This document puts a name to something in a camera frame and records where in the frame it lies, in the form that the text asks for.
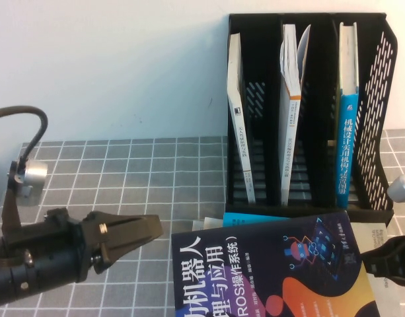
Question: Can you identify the blue spine hardcover book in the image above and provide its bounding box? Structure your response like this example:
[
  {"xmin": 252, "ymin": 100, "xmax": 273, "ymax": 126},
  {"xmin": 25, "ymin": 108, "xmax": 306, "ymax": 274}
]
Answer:
[{"xmin": 336, "ymin": 22, "xmax": 360, "ymax": 209}]

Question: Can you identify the grey checked tablecloth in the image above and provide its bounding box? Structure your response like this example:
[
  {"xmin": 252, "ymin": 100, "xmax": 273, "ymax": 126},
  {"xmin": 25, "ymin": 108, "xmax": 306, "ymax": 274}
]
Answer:
[{"xmin": 0, "ymin": 127, "xmax": 405, "ymax": 317}]

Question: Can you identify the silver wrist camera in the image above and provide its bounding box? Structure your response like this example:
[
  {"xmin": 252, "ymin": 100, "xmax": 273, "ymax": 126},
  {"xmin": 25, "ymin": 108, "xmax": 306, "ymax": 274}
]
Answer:
[
  {"xmin": 16, "ymin": 158, "xmax": 49, "ymax": 199},
  {"xmin": 387, "ymin": 174, "xmax": 405, "ymax": 203}
]

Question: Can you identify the dark robot cover book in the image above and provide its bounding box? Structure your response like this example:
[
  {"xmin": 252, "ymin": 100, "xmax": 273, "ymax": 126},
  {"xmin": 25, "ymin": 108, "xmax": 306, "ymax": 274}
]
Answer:
[{"xmin": 171, "ymin": 211, "xmax": 381, "ymax": 317}]

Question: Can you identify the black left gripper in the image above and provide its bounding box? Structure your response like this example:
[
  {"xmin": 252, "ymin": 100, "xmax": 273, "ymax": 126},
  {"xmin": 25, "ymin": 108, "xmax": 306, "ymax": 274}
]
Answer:
[{"xmin": 68, "ymin": 211, "xmax": 164, "ymax": 284}]

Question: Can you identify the black plastic book stand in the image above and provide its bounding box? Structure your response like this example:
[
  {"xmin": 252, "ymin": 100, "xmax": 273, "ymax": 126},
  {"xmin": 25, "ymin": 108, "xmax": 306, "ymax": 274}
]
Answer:
[{"xmin": 224, "ymin": 13, "xmax": 398, "ymax": 226}]

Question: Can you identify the black left camera cable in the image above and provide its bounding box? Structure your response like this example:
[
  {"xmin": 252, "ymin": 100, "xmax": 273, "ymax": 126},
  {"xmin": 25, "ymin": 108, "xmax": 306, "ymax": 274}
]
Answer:
[{"xmin": 0, "ymin": 105, "xmax": 49, "ymax": 166}]

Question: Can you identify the white book with orange stripe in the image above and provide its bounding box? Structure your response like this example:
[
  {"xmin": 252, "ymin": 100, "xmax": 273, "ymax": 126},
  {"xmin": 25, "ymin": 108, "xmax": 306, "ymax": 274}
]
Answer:
[{"xmin": 279, "ymin": 24, "xmax": 311, "ymax": 206}]

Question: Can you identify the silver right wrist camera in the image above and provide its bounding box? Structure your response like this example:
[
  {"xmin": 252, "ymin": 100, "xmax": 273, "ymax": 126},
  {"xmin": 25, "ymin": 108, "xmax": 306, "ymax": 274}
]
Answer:
[{"xmin": 387, "ymin": 174, "xmax": 405, "ymax": 203}]

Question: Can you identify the black left camera mount bracket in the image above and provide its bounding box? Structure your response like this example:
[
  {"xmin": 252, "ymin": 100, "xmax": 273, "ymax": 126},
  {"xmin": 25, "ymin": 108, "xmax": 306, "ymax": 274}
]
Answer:
[{"xmin": 1, "ymin": 160, "xmax": 71, "ymax": 248}]

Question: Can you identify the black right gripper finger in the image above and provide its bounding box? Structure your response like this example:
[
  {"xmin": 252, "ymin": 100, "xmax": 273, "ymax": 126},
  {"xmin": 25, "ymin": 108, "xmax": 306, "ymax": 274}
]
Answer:
[
  {"xmin": 362, "ymin": 223, "xmax": 405, "ymax": 267},
  {"xmin": 367, "ymin": 263, "xmax": 405, "ymax": 287}
]

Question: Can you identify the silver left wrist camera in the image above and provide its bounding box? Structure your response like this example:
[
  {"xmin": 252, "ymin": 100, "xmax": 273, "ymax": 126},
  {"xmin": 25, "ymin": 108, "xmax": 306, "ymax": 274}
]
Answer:
[{"xmin": 16, "ymin": 158, "xmax": 49, "ymax": 199}]

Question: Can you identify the thin white spine book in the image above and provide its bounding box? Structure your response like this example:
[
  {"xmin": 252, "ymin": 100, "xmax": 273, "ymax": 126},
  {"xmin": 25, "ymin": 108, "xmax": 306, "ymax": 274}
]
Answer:
[{"xmin": 226, "ymin": 32, "xmax": 257, "ymax": 205}]

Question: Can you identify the blue and grey cover book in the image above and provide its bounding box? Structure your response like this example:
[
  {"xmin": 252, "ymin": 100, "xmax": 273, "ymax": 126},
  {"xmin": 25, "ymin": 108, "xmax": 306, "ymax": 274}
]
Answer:
[{"xmin": 223, "ymin": 212, "xmax": 404, "ymax": 317}]

